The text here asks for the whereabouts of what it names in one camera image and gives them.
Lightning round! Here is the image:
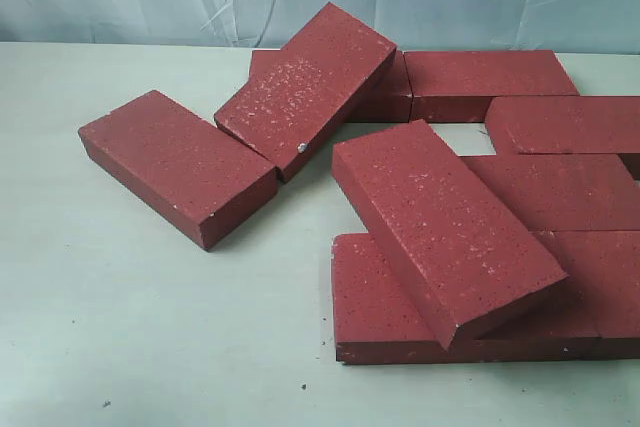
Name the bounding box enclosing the second row right red brick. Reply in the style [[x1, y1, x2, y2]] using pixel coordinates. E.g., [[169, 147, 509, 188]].
[[485, 96, 639, 179]]

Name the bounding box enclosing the white-flecked red brick chipped corner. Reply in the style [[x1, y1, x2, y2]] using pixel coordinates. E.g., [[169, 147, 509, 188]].
[[214, 3, 397, 182]]

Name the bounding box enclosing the front row left red brick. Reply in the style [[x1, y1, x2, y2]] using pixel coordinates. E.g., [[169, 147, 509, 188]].
[[331, 233, 599, 365]]

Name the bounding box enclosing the front row right red brick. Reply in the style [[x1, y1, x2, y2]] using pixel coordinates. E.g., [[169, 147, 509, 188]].
[[554, 231, 639, 360]]

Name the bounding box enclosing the back row right red brick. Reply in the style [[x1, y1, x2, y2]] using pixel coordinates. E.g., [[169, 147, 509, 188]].
[[404, 50, 579, 123]]

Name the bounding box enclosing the back row left red brick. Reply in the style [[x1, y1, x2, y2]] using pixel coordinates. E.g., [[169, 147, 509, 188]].
[[248, 49, 414, 124]]

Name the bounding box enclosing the third row red brick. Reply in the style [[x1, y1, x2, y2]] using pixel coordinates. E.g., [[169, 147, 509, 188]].
[[462, 154, 639, 232]]

